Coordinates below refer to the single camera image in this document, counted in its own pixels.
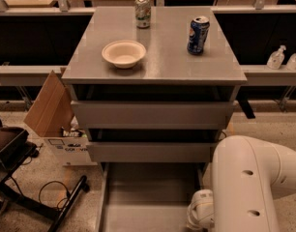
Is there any black looped floor cable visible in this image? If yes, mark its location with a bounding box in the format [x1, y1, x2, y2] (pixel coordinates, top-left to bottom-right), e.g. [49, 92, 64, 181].
[37, 180, 72, 212]

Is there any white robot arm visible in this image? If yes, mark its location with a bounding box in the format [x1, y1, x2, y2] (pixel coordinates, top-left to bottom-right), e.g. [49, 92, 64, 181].
[187, 135, 296, 232]

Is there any black rolling stand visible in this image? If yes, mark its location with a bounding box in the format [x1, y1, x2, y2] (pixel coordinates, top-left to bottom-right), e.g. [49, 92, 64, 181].
[0, 113, 90, 232]

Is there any grey bottom drawer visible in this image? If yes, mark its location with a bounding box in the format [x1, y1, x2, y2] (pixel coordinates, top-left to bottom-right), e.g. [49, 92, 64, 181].
[95, 162, 201, 232]

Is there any blue pepsi can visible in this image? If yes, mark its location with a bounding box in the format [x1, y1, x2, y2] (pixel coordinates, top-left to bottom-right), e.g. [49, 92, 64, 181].
[187, 15, 210, 55]

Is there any white paper bowl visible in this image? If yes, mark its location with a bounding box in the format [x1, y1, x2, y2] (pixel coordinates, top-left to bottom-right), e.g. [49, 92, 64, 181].
[102, 40, 146, 69]

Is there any grey middle drawer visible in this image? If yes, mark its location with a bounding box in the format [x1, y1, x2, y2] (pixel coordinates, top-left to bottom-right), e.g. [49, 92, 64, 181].
[87, 142, 216, 162]

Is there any grey drawer cabinet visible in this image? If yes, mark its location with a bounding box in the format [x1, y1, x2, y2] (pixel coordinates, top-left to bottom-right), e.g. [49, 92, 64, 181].
[61, 6, 248, 186]

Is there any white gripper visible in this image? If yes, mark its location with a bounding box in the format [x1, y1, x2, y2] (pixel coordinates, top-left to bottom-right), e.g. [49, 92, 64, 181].
[187, 189, 214, 232]

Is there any grey metal rail shelf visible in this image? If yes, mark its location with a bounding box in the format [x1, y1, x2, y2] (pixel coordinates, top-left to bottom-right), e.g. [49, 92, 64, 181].
[0, 5, 296, 87]

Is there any left sanitizer pump bottle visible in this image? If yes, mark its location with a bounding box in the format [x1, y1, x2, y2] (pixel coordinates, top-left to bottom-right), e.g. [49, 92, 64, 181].
[267, 45, 286, 70]

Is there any grey drawer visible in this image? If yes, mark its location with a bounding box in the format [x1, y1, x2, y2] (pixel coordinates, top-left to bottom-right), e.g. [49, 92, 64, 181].
[87, 142, 216, 162]
[72, 101, 234, 130]
[95, 162, 201, 232]

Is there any cardboard box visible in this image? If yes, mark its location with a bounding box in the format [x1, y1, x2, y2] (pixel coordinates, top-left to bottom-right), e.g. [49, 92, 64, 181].
[24, 72, 96, 166]

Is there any grey top drawer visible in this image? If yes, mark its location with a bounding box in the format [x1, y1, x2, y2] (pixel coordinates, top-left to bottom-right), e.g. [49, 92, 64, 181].
[72, 101, 234, 130]

